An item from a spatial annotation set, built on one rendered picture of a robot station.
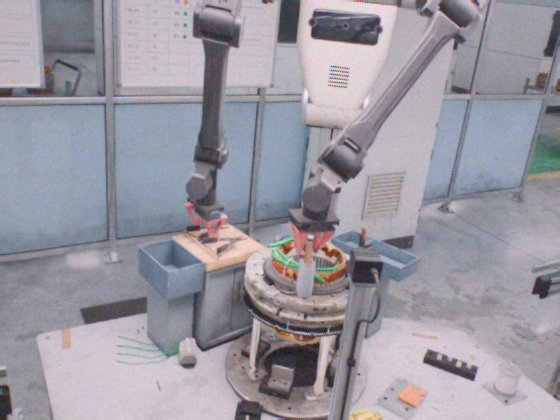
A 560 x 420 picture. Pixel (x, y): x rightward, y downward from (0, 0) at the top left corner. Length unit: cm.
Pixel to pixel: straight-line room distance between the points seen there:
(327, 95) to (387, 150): 214
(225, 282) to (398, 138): 247
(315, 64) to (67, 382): 110
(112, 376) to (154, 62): 222
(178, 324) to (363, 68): 90
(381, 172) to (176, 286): 256
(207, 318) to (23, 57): 209
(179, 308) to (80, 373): 30
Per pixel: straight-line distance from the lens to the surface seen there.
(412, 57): 117
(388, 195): 393
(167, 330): 155
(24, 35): 326
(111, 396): 150
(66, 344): 169
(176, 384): 152
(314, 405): 146
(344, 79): 168
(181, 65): 346
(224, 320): 162
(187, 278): 147
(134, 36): 336
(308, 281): 128
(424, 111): 391
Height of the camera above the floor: 176
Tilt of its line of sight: 22 degrees down
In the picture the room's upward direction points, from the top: 6 degrees clockwise
